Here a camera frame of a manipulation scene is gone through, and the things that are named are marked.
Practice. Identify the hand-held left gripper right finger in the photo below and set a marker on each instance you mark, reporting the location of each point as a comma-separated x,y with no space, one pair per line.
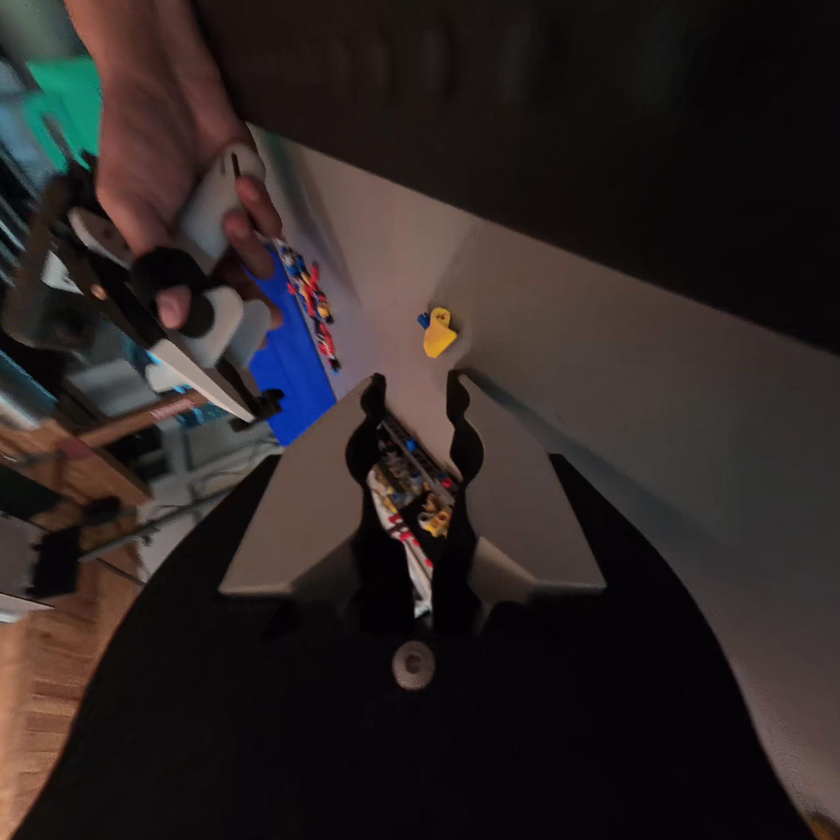
525,518

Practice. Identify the teal tote bag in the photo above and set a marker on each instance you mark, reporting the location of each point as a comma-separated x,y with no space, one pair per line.
65,98

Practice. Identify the person's right hand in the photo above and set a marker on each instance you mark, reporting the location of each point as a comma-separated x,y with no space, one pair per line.
157,144

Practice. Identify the blue plastic bin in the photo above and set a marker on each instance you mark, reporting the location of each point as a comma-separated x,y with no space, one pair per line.
289,380

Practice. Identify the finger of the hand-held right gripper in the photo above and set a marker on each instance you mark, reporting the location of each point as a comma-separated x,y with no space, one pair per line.
197,374

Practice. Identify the partly built lego chassis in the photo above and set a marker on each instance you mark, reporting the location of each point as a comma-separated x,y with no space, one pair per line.
420,459

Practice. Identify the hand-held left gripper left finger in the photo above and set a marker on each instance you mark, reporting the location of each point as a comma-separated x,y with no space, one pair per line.
302,518

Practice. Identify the yellow lego piece blue pin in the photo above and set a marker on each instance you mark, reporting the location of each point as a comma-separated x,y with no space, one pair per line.
438,338

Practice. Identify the pile of lego pins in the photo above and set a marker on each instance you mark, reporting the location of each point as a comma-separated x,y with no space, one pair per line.
308,289

